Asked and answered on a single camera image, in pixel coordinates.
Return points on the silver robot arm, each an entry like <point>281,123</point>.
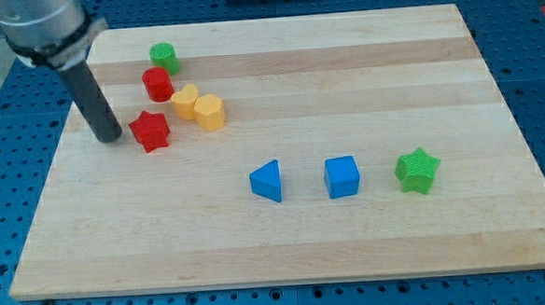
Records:
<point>55,33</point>

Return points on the blue triangle block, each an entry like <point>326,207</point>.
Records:
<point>266,181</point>

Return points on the blue cube block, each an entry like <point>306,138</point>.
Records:
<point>342,177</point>

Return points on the yellow pentagon block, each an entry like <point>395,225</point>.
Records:
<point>210,113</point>

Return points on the wooden board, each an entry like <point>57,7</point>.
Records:
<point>114,219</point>

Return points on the yellow heart block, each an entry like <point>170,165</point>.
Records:
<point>184,100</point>

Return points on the red star block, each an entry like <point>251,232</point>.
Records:
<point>150,130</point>

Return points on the red cylinder block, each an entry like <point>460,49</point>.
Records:
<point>158,84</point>

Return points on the green star block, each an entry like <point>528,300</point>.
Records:
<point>416,171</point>

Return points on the green cylinder block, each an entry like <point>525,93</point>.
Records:
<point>163,55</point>

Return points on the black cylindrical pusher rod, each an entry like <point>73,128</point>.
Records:
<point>91,102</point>

